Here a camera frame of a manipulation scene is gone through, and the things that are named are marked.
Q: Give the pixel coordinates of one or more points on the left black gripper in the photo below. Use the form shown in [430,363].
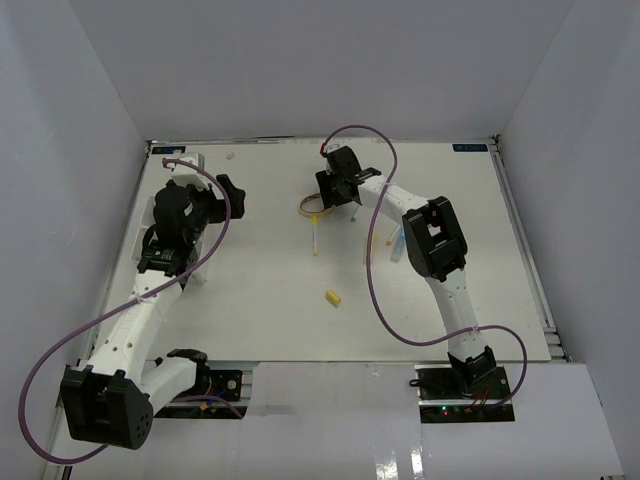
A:
[235,196]

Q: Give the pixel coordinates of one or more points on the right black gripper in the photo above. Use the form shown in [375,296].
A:
[325,181]

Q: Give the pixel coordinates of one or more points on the yellow tape roll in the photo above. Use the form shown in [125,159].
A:
[312,206]

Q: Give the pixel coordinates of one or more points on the white pen yellow cap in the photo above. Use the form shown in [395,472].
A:
[315,235]

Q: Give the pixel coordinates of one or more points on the white marker orange cap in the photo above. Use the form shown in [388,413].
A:
[391,238]

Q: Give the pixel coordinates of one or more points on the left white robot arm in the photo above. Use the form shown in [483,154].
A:
[112,399]

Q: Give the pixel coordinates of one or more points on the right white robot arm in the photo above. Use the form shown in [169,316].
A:
[436,250]

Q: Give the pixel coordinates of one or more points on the white compartment organizer box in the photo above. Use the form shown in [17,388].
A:
[200,260]

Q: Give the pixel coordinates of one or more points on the light blue eraser case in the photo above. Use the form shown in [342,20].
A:
[398,247]

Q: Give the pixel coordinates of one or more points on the small yellow cylinder eraser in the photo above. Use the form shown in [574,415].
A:
[333,298]

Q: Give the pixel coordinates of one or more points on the blue logo sticker right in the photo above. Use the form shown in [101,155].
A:
[469,147]

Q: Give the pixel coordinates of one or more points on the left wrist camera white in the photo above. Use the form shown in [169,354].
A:
[185,169]

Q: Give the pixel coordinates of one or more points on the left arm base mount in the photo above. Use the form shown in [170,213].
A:
[224,395]

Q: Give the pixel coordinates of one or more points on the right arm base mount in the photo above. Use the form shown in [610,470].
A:
[442,401]

